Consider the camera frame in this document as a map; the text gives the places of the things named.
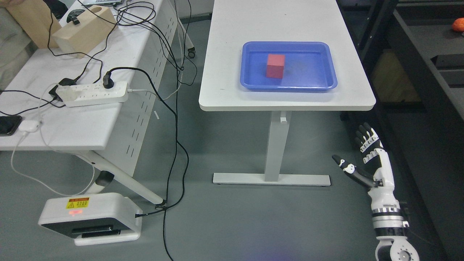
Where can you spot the white device box on floor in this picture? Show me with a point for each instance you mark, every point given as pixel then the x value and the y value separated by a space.
pixel 92 219

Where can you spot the white standing desk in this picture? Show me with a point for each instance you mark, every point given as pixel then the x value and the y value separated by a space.
pixel 236 22

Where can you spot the white charger adapter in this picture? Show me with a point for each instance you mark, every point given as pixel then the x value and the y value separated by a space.
pixel 29 126

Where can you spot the pink block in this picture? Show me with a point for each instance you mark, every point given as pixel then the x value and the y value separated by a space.
pixel 275 66

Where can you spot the orange object on shelf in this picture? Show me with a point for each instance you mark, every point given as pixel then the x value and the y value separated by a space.
pixel 458 25

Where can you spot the wooden block with hole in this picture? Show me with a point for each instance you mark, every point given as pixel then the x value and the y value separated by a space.
pixel 95 25

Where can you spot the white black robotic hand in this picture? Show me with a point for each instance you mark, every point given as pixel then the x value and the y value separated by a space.
pixel 376 174

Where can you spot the white perforated side desk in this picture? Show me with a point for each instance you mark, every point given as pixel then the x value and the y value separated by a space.
pixel 106 115

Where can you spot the black metal shelf right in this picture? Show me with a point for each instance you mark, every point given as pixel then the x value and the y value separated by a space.
pixel 414 62

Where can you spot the cardboard box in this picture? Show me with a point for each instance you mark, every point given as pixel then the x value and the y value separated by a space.
pixel 38 22

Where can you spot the black power plug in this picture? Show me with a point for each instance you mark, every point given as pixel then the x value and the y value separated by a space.
pixel 107 82

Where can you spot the blue plastic tray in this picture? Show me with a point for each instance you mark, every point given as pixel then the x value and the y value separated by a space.
pixel 308 67

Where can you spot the white power strip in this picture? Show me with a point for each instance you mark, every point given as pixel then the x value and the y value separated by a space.
pixel 92 94

